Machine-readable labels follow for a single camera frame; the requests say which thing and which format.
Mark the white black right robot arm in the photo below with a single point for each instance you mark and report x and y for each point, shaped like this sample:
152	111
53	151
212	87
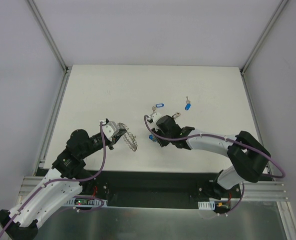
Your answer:
247	156

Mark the aluminium frame post right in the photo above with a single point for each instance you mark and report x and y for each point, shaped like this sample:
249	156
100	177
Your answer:
265	33

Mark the controller board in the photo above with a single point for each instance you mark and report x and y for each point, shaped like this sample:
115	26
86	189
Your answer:
86	202
214	204

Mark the aluminium frame post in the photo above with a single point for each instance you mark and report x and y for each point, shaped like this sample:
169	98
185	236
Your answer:
265	33
47	34

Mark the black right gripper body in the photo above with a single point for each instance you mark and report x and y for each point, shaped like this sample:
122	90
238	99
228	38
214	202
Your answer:
156	133

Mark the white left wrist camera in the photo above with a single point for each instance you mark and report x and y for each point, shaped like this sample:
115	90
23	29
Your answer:
110	129

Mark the aluminium frame post left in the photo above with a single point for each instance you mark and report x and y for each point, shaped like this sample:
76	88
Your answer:
47	34

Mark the metal key organizer ring disc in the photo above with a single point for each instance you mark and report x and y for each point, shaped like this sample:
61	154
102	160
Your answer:
128	137

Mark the left controller board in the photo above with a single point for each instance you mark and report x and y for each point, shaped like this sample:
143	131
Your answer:
86	202

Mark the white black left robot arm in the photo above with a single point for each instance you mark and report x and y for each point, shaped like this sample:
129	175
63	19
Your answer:
65	179

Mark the right controller board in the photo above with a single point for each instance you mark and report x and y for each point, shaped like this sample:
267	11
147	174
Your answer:
214	204

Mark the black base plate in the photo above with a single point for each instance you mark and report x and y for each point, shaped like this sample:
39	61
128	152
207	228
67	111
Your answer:
159	190

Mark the silver key dark-blue tag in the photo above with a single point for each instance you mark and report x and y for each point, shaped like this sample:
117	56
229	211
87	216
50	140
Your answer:
188	104

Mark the silver key blue tag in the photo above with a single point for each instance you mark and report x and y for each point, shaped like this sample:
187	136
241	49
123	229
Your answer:
156	106
151	137

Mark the silver key black tag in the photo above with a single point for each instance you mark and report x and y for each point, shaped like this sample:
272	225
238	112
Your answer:
176	115

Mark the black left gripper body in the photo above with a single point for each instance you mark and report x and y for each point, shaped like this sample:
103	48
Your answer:
117	137

